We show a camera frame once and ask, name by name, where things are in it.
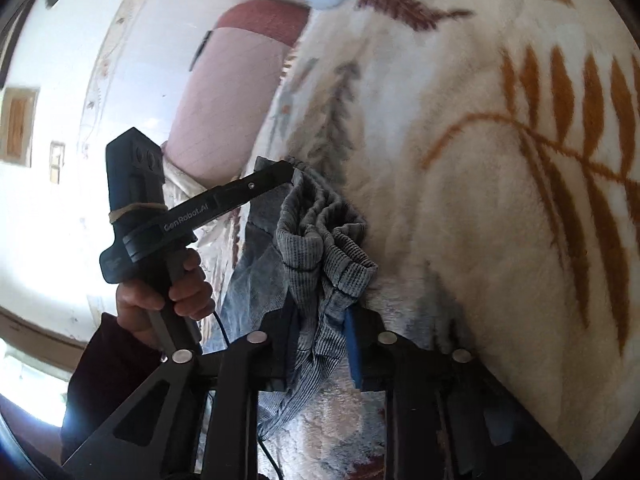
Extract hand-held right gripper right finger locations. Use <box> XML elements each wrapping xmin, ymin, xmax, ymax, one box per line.
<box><xmin>344</xmin><ymin>309</ymin><xmax>582</xmax><ymax>480</ymax></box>

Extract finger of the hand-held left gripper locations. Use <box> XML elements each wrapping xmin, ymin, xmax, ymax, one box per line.
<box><xmin>220</xmin><ymin>158</ymin><xmax>301</xmax><ymax>211</ymax></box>

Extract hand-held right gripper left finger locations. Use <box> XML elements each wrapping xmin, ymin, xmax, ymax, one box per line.
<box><xmin>65</xmin><ymin>310</ymin><xmax>297</xmax><ymax>480</ymax></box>

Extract grey denim pants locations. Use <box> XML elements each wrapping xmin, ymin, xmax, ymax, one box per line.
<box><xmin>219</xmin><ymin>155</ymin><xmax>382</xmax><ymax>442</ymax></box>

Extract person's left forearm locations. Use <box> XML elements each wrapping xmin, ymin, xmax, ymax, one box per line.
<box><xmin>60</xmin><ymin>312</ymin><xmax>203</xmax><ymax>463</ymax></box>

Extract person's left hand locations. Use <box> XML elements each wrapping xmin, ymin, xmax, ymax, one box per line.
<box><xmin>115</xmin><ymin>249</ymin><xmax>217</xmax><ymax>352</ymax></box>

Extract wooden door with stained glass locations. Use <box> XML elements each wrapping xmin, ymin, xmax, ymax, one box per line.
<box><xmin>0</xmin><ymin>304</ymin><xmax>97</xmax><ymax>436</ymax></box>

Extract leaf-printed blanket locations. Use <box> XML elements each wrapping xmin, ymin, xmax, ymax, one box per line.
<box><xmin>200</xmin><ymin>0</ymin><xmax>640</xmax><ymax>480</ymax></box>

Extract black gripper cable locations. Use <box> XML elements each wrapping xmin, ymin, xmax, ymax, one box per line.
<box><xmin>212</xmin><ymin>310</ymin><xmax>282</xmax><ymax>480</ymax></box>

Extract beige light switch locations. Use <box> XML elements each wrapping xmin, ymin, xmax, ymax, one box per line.
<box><xmin>49</xmin><ymin>141</ymin><xmax>67</xmax><ymax>184</ymax></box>

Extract framed wall plaque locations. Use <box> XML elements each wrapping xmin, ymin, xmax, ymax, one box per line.
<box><xmin>0</xmin><ymin>86</ymin><xmax>40</xmax><ymax>165</ymax></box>

